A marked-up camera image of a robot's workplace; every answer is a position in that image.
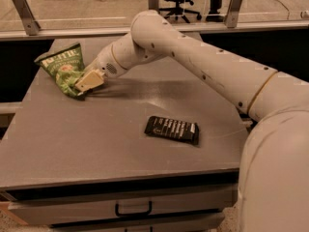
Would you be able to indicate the grey horizontal railing beam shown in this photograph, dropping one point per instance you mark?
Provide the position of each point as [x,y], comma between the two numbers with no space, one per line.
[204,28]

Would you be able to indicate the black snack bar wrapper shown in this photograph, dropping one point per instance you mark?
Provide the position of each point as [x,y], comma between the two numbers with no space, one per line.
[173,129]

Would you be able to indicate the upper grey drawer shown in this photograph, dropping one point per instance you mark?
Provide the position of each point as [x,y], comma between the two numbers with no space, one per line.
[101,207]

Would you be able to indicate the green jalapeno chip bag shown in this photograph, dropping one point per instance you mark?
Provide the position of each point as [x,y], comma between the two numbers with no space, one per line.
[66,67]

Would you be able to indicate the left metal railing bracket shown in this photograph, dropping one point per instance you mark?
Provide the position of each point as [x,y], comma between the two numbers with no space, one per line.
[31,26]

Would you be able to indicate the black upper drawer handle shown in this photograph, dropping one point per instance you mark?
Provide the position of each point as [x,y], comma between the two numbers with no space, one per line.
[133,210]

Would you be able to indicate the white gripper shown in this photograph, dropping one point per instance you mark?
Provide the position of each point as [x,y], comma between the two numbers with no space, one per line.
[103,63]

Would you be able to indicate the lower grey drawer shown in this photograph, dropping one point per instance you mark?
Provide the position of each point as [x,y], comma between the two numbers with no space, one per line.
[183,223]

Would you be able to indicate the right metal railing bracket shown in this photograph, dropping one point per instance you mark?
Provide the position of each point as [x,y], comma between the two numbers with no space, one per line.
[232,15]

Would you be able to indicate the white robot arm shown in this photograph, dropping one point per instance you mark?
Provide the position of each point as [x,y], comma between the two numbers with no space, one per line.
[273,192]

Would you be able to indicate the grey drawer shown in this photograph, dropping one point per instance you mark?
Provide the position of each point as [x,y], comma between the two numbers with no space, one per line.
[101,207]
[183,223]

